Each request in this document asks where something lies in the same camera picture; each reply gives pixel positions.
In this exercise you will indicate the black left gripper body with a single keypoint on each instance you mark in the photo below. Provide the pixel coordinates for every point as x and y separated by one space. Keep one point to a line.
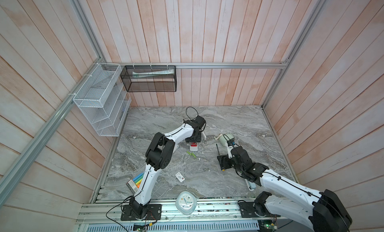
198 135

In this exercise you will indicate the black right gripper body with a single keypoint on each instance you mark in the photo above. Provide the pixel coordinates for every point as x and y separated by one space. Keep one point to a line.
237 167

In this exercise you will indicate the black yellow handled screwdriver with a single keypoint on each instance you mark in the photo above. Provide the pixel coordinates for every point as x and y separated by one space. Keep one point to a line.
218 149

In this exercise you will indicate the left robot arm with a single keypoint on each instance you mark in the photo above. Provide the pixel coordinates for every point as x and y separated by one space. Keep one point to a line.
158 156

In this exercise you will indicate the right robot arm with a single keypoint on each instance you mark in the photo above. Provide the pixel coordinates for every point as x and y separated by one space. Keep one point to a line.
319 211

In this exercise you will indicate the mint green pencil sharpener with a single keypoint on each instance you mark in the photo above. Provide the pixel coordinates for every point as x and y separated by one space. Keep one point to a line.
221 138

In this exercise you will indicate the light blue glasses case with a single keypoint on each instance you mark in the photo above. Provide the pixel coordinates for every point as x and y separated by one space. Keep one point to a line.
251 186

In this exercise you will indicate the small white red card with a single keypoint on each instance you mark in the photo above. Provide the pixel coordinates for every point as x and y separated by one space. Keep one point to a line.
180 177

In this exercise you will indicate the white round alarm clock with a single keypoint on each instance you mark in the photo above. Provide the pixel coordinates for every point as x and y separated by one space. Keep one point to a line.
186 203

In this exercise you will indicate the pack of coloured highlighters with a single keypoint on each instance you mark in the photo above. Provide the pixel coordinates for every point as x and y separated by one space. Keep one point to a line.
134 184

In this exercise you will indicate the white paper in basket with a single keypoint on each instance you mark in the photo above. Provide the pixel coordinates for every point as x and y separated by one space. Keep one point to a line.
147 73

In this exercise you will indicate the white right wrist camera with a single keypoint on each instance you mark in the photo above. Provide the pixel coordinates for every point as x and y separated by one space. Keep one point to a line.
230 145

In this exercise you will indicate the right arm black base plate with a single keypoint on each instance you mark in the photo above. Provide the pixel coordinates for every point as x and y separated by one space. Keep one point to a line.
257 208

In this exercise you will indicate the black wire mesh basket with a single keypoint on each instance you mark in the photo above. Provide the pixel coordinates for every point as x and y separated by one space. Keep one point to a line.
148 84

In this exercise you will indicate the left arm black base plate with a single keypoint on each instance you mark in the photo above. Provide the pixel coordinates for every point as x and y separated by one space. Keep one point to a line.
139 213

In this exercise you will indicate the white wire mesh shelf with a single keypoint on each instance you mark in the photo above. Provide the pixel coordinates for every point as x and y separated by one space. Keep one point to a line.
103 100

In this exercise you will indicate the aluminium front rail frame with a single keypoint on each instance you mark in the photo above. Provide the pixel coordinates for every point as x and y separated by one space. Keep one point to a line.
210 215

